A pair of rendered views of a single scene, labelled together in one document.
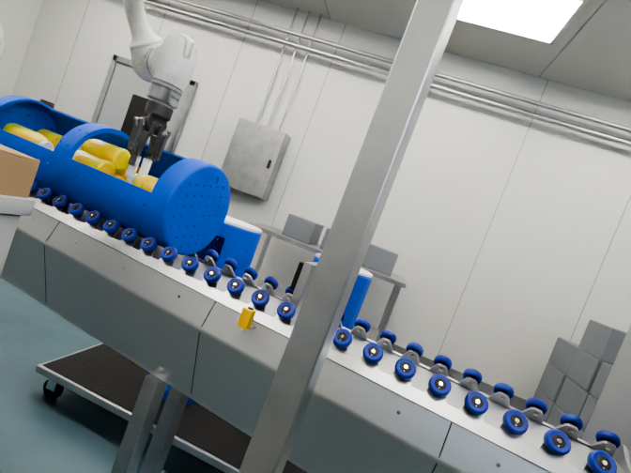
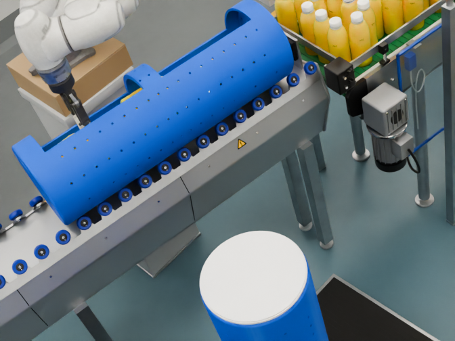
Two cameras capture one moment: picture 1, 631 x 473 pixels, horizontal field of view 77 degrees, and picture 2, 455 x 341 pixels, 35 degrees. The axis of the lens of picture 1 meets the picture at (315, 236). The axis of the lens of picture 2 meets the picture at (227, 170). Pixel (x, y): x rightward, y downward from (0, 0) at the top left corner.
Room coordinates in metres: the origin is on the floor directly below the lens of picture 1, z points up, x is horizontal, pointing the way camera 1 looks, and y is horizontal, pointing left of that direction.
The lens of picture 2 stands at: (2.73, -0.31, 2.52)
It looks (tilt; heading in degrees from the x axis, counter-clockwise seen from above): 46 degrees down; 138
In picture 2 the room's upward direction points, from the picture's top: 19 degrees counter-clockwise
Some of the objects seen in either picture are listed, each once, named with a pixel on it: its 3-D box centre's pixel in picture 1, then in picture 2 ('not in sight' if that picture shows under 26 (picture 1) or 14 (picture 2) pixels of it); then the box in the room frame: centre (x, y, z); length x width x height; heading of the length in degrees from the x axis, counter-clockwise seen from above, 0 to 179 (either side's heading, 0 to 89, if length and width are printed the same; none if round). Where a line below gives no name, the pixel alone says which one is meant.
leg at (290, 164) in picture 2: not in sight; (294, 179); (1.40, 1.20, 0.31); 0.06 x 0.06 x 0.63; 70
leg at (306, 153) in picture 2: not in sight; (316, 197); (1.53, 1.15, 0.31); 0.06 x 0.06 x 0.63; 70
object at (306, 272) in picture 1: (302, 289); not in sight; (1.03, -0.02, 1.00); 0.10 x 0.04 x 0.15; 160
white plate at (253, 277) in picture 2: (234, 221); (252, 275); (1.89, 0.39, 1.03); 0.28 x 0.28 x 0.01
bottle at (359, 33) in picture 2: not in sight; (359, 40); (1.69, 1.35, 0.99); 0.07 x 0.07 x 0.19
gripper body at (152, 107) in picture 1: (156, 118); (64, 87); (1.18, 0.57, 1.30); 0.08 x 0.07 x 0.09; 160
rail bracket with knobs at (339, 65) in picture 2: not in sight; (339, 76); (1.69, 1.21, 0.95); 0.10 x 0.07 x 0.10; 160
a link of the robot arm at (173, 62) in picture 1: (175, 60); (42, 36); (1.19, 0.58, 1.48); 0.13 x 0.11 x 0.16; 48
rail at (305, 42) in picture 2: not in sight; (307, 44); (1.51, 1.31, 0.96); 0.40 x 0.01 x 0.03; 160
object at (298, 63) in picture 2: not in sight; (288, 50); (1.49, 1.23, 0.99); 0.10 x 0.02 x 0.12; 160
